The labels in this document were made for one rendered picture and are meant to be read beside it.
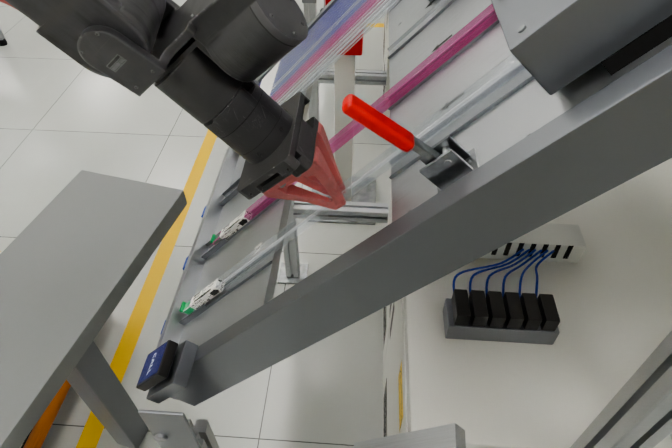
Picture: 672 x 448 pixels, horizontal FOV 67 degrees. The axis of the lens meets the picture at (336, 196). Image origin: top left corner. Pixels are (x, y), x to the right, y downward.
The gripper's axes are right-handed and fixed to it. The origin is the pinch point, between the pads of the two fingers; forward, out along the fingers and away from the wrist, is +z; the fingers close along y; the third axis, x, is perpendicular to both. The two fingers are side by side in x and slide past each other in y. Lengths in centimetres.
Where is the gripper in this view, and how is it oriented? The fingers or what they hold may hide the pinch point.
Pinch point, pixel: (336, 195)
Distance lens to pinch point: 50.3
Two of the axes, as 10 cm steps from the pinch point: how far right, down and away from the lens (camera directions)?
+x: -7.5, 4.5, 4.8
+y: 0.5, -6.9, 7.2
